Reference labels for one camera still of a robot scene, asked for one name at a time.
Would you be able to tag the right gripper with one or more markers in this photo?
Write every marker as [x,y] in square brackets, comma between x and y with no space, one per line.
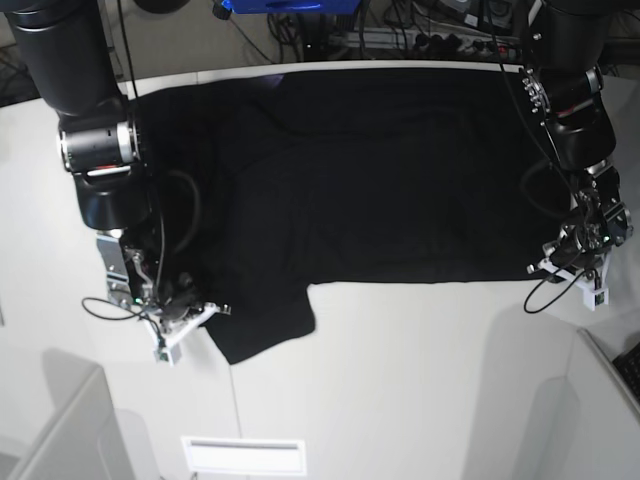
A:
[181,311]

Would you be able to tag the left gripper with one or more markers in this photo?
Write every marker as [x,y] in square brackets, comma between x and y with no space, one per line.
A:
[580,255]

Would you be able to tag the black T-shirt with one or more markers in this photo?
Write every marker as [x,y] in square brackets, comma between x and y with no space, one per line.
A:
[418,175]

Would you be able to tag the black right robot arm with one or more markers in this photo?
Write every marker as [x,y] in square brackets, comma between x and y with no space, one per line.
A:
[99,141]

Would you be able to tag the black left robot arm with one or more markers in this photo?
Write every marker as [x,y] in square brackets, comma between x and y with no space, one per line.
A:
[563,41]

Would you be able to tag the black keyboard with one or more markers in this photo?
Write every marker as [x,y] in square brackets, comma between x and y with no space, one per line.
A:
[628,366]

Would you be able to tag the white partition panel left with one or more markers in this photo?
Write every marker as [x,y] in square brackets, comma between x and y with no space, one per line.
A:
[81,440]

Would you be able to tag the white partition panel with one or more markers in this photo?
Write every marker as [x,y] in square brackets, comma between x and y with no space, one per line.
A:
[583,424]
[81,440]

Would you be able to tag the white partition panel right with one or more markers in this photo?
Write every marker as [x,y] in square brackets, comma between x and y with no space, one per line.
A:
[583,424]

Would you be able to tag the blue box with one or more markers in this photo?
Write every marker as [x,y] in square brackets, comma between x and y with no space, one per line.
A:
[247,7]

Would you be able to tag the white table cable slot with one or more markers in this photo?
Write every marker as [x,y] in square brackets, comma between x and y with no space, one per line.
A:
[247,457]

